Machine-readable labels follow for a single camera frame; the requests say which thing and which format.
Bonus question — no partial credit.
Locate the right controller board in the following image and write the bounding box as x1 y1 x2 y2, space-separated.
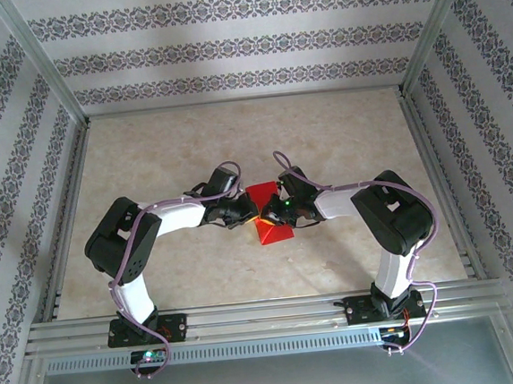
379 324 413 343

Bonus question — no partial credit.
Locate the controller board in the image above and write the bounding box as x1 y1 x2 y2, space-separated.
129 346 170 366
379 324 413 343

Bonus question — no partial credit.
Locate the grey metal panel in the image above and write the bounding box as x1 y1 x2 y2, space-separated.
29 333 513 384

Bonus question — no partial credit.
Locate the left controller board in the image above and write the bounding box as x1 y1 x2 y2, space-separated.
129 346 170 366

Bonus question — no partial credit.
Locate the aluminium mounting rail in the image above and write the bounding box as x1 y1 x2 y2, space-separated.
22 279 513 358

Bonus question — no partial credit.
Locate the aluminium rear rail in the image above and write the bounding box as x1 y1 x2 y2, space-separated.
83 82 406 123

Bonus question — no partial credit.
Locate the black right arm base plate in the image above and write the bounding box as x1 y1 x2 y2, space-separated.
342 288 429 328

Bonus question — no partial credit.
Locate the grey slotted cable duct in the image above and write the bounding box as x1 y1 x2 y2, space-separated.
44 327 384 377

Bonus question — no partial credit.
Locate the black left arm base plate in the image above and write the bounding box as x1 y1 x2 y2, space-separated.
105 311 191 350

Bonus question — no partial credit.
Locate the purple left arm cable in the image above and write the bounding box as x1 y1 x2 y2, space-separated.
98 158 261 383

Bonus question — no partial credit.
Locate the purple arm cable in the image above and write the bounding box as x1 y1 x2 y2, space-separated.
272 136 451 364
98 158 261 383

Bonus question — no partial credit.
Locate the aluminium right side rail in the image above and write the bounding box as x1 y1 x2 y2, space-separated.
394 81 488 286

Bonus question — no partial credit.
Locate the aluminium left side rail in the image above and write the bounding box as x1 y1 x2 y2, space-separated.
25 119 107 323

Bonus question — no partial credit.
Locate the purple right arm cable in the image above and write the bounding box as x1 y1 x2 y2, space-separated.
272 136 451 364

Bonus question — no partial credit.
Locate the aluminium right frame post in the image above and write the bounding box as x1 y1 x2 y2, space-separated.
394 0 485 94

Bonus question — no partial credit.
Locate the aluminium frame post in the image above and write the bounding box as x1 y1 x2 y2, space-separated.
394 0 485 94
0 0 89 131

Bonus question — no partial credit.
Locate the aluminium left frame post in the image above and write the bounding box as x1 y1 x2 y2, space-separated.
0 0 89 131

